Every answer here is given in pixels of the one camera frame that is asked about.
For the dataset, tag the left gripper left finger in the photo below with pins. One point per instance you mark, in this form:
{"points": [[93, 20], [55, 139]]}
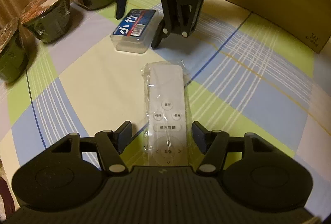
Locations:
{"points": [[110, 145]]}

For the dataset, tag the noodle bowl maroon lid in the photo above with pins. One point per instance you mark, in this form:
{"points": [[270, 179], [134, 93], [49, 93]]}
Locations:
{"points": [[47, 20]]}

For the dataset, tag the clear plastic box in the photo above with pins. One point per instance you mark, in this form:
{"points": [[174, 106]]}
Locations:
{"points": [[136, 31]]}

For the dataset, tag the white remote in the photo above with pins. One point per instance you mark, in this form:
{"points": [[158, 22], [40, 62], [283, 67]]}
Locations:
{"points": [[165, 136]]}

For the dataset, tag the checked tablecloth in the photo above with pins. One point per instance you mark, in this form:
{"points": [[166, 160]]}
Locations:
{"points": [[236, 73]]}

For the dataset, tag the noodle bowl dark lid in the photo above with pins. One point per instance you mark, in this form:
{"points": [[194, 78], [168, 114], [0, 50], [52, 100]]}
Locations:
{"points": [[14, 57]]}

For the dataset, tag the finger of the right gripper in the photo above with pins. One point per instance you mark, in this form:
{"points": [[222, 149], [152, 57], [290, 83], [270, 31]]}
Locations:
{"points": [[120, 8], [165, 26]]}

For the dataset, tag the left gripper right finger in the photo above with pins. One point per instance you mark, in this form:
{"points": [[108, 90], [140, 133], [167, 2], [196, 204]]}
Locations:
{"points": [[213, 145]]}

